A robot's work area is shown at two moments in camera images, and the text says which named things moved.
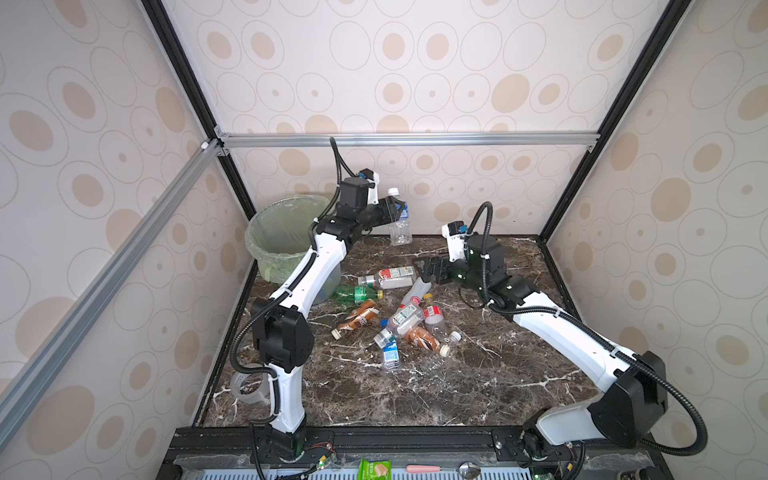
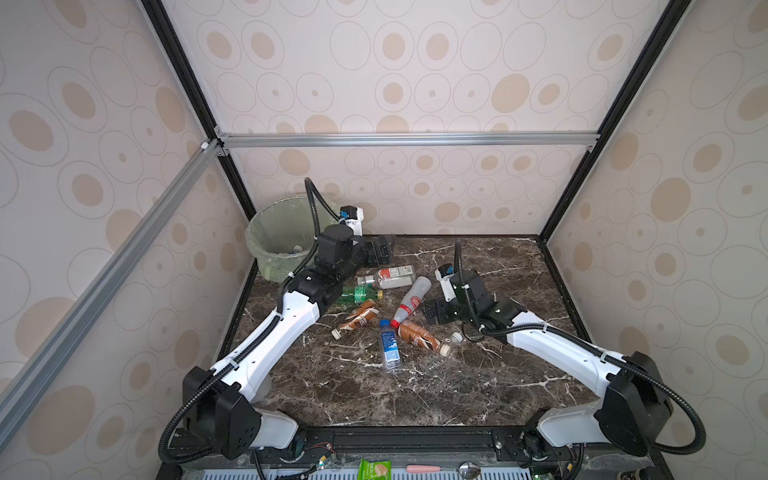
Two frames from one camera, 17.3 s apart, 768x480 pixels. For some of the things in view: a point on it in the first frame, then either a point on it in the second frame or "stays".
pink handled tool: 423,468 stays
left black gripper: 388,210 → 386,249
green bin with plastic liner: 277,235 stays
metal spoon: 469,470 stays
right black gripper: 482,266 → 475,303
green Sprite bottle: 357,294 stays
